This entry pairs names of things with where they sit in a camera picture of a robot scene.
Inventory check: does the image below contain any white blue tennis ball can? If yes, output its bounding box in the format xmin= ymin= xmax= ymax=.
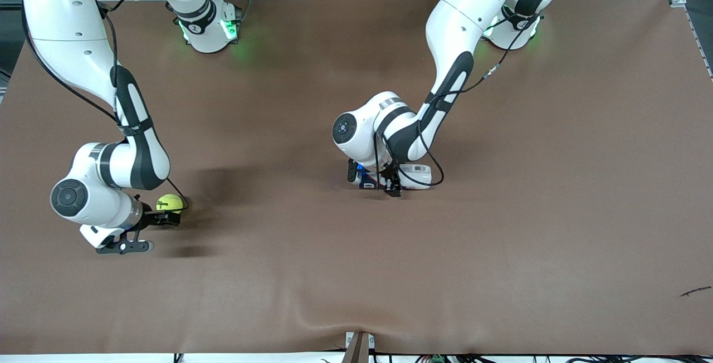
xmin=356 ymin=164 xmax=432 ymax=191

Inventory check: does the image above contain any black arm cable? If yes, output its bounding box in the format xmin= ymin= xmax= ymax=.
xmin=372 ymin=12 xmax=538 ymax=190
xmin=21 ymin=0 xmax=190 ymax=210

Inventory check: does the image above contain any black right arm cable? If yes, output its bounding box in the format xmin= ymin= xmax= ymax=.
xmin=21 ymin=0 xmax=190 ymax=210

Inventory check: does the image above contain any yellow tennis ball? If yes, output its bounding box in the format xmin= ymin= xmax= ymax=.
xmin=156 ymin=194 xmax=184 ymax=214

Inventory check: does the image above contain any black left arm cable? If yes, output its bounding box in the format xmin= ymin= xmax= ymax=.
xmin=372 ymin=12 xmax=538 ymax=190

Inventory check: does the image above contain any silver table edge bracket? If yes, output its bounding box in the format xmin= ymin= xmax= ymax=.
xmin=343 ymin=331 xmax=375 ymax=363

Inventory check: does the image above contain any brown table mat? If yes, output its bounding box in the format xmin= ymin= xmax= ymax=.
xmin=0 ymin=0 xmax=713 ymax=355

